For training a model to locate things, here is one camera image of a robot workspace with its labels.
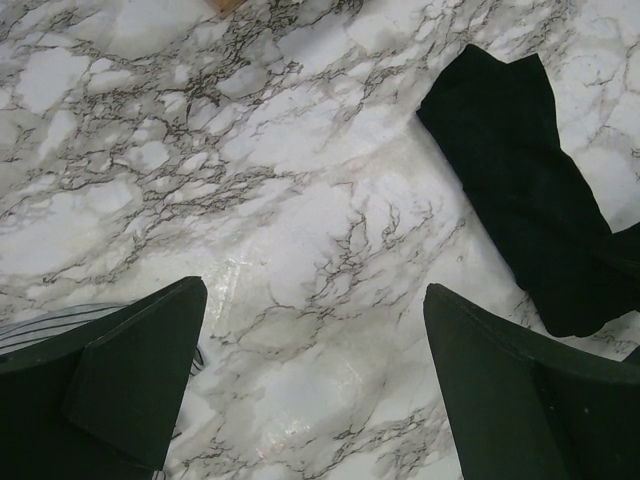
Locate black underwear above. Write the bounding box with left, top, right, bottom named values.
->
left=417, top=45, right=639, bottom=337

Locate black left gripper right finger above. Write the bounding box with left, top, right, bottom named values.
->
left=423, top=284, right=639, bottom=480

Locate grey striped underwear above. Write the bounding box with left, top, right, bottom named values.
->
left=0, top=302, right=206, bottom=480

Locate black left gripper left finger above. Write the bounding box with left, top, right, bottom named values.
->
left=0, top=276, right=208, bottom=480

